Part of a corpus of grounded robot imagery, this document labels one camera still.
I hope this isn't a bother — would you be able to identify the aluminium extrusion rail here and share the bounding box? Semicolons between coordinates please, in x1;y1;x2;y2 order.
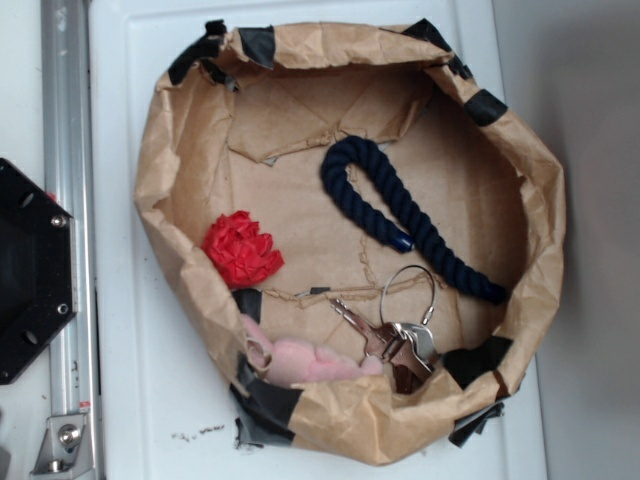
41;1;105;479

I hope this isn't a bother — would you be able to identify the white plastic tray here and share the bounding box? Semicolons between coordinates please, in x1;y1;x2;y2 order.
89;1;547;479

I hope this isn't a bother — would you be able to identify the metal corner bracket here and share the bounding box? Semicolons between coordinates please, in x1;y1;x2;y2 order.
29;413;93;479

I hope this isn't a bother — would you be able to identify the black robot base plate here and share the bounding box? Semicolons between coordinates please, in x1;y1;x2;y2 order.
1;159;75;385

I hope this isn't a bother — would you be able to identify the brown paper bag bin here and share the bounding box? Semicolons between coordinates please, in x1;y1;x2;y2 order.
135;21;566;465

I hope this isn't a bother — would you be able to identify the pink plush toy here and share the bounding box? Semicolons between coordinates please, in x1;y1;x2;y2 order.
241;314;384;388

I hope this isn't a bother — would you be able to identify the red crumpled paper flower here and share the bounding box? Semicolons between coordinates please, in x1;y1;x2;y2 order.
201;211;284;289

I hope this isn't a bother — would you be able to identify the steel wire key ring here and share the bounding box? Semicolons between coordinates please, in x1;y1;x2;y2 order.
379;265;436;330

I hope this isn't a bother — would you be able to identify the dark blue twisted rope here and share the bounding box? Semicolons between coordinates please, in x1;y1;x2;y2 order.
320;135;508;305

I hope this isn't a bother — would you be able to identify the silver keys bunch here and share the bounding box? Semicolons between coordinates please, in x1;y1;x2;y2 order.
330;299;439;394

